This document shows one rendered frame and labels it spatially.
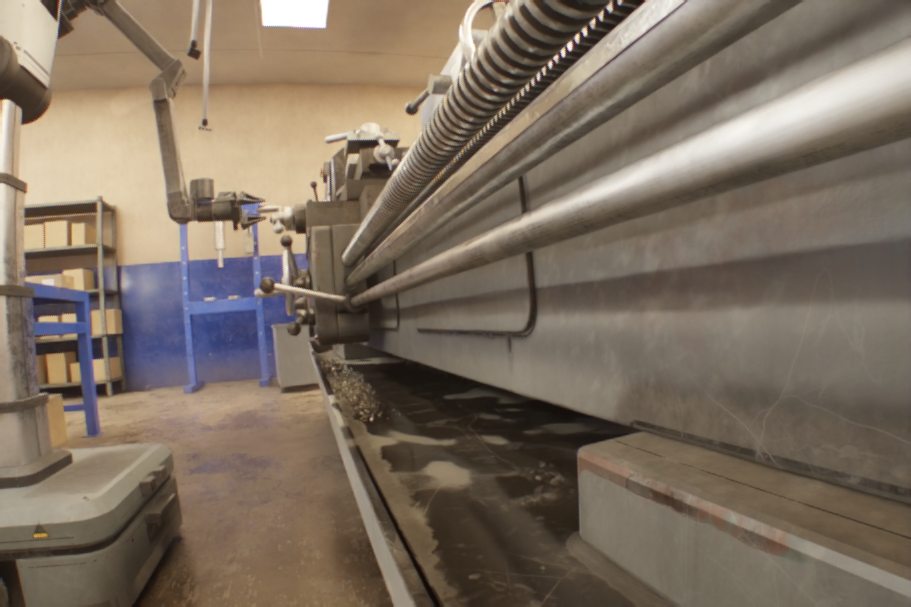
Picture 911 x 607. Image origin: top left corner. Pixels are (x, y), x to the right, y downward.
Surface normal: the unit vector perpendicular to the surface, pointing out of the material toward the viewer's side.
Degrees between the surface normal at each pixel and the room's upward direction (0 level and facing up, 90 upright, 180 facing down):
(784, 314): 90
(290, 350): 90
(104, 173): 90
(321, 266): 90
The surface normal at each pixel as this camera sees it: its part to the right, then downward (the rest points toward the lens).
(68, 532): 0.29, -0.04
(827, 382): -0.95, 0.07
